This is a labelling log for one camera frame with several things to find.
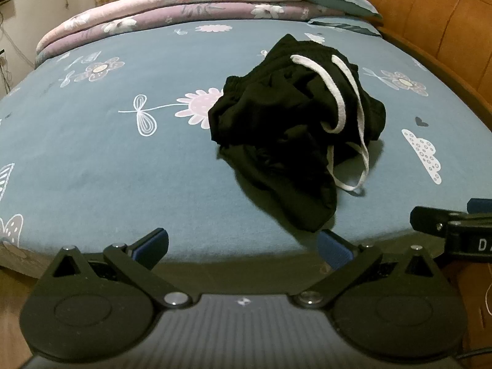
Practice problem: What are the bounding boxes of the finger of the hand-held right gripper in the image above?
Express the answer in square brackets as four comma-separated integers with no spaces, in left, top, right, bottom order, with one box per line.
[467,198,492,213]
[409,205,492,236]

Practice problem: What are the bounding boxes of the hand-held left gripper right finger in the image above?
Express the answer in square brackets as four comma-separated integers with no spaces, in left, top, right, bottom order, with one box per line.
[296,229,448,310]

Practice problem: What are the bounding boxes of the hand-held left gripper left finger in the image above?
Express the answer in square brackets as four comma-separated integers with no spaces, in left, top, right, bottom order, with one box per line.
[42,228,192,310]

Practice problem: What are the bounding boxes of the black shorts with white drawstring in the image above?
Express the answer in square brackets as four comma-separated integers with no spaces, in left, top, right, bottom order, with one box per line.
[208,34,387,233]

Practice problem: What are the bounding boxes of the wooden headboard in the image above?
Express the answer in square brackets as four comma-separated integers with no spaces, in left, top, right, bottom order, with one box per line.
[349,0,492,133]

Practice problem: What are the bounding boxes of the plump teal pillow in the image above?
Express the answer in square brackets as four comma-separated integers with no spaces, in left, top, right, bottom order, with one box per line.
[305,0,384,20]

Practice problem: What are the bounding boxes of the purple floral quilt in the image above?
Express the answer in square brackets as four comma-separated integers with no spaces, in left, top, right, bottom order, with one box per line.
[34,2,335,68]

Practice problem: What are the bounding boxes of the thin wall cable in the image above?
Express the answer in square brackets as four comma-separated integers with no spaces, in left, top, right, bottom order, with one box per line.
[0,8,27,97]

